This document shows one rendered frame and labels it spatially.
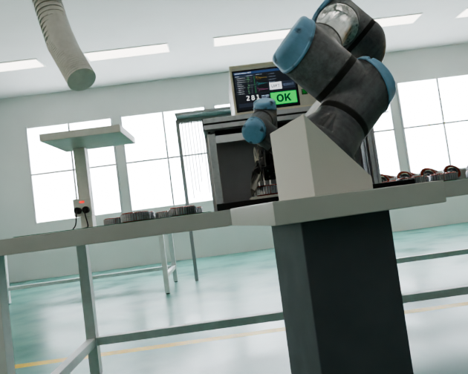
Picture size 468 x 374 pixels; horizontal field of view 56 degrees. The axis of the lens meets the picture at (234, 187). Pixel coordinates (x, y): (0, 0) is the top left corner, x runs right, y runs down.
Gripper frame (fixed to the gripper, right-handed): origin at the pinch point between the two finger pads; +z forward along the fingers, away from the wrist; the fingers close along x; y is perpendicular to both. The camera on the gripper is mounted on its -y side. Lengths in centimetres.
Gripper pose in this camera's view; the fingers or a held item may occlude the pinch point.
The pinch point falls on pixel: (270, 192)
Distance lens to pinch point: 163.9
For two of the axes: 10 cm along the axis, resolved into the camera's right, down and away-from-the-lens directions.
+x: 9.9, -1.3, 0.3
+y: 0.9, 4.4, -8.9
